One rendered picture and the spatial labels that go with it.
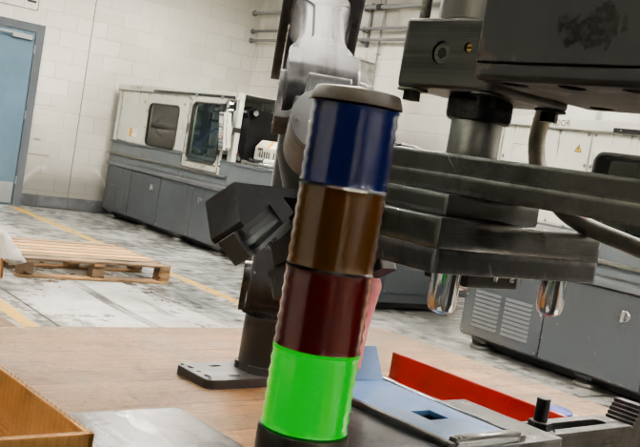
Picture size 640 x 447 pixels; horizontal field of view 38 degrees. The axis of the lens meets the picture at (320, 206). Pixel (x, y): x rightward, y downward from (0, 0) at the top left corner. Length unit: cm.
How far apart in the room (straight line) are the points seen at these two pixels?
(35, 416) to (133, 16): 1181
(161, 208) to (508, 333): 532
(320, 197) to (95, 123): 1188
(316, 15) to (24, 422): 50
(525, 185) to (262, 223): 24
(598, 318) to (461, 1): 549
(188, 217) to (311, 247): 983
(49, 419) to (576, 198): 38
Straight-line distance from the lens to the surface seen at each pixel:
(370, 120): 38
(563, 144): 642
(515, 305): 652
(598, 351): 611
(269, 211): 75
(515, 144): 668
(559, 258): 69
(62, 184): 1216
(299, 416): 39
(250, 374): 108
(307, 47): 89
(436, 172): 65
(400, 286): 779
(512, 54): 59
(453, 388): 102
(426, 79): 66
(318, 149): 38
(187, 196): 1027
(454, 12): 66
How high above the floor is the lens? 117
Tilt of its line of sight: 3 degrees down
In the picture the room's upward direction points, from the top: 9 degrees clockwise
